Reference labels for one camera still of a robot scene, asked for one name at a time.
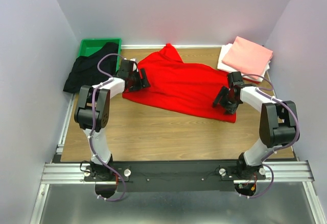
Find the red t shirt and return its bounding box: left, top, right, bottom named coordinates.
left=243, top=77, right=261, bottom=84
left=122, top=43, right=237, bottom=123

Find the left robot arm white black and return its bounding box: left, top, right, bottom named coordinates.
left=74, top=58, right=150, bottom=181

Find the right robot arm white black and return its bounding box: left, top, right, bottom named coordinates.
left=213, top=71, right=300, bottom=179

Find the red folded t shirt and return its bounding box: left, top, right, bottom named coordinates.
left=243, top=77, right=261, bottom=84

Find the white folded t shirt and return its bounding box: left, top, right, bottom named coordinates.
left=217, top=43, right=271, bottom=84

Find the pink folded t shirt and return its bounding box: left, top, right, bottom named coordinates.
left=222, top=36, right=273, bottom=80

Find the black t shirt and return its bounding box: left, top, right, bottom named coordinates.
left=63, top=42, right=119, bottom=94

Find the green plastic bin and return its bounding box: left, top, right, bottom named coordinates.
left=74, top=38, right=123, bottom=94

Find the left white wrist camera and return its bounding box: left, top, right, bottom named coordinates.
left=128, top=59, right=138, bottom=72

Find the aluminium frame rail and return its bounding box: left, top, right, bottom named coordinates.
left=41, top=161, right=314, bottom=184

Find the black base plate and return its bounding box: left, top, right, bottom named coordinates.
left=80, top=160, right=266, bottom=196

